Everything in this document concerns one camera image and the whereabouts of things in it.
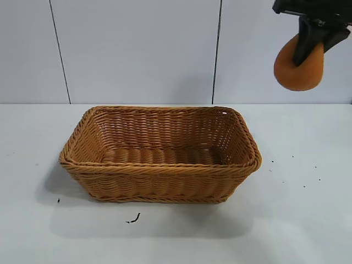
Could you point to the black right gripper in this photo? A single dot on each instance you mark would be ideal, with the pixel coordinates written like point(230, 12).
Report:
point(316, 8)

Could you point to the soft orange fruit toy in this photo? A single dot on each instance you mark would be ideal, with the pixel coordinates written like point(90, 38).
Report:
point(302, 77)

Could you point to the woven wicker basket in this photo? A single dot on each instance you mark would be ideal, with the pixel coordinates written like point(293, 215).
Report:
point(165, 181)

